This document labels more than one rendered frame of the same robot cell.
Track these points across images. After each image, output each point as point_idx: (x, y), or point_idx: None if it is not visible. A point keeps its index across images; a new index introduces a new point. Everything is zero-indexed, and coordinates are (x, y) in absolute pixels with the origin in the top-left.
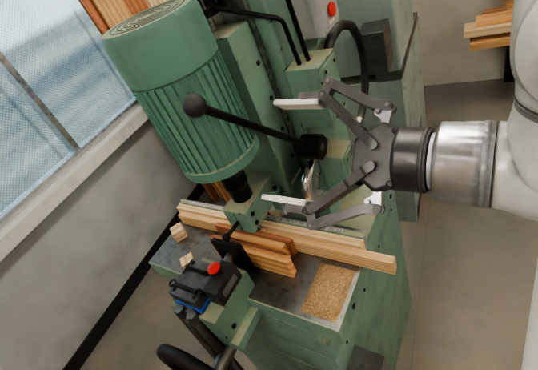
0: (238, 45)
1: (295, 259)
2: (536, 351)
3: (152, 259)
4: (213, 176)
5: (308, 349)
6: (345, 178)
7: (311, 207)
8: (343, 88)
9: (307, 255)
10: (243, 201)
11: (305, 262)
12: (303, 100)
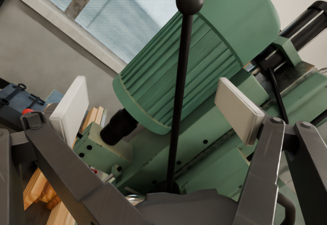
0: (247, 90)
1: (40, 207)
2: None
3: (56, 91)
4: (119, 88)
5: None
6: (110, 184)
7: (44, 130)
8: (318, 149)
9: (44, 222)
10: (101, 137)
11: (35, 220)
12: (248, 100)
